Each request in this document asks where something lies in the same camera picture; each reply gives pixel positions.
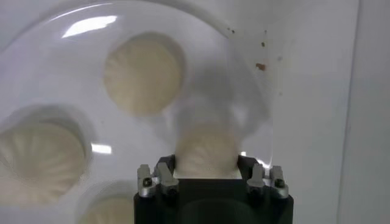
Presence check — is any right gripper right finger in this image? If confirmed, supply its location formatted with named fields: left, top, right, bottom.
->
left=236, top=154, right=289, bottom=199

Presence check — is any white steamed baozi bun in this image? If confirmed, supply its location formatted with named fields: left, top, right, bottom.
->
left=103, top=32, right=186, bottom=117
left=0, top=120, right=88, bottom=208
left=79, top=194, right=137, bottom=224
left=174, top=121, right=241, bottom=180

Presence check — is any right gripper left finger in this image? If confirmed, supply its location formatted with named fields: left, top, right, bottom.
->
left=136, top=154, right=180, bottom=198

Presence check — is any white round plate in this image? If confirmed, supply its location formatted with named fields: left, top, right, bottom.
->
left=0, top=0, right=274, bottom=224

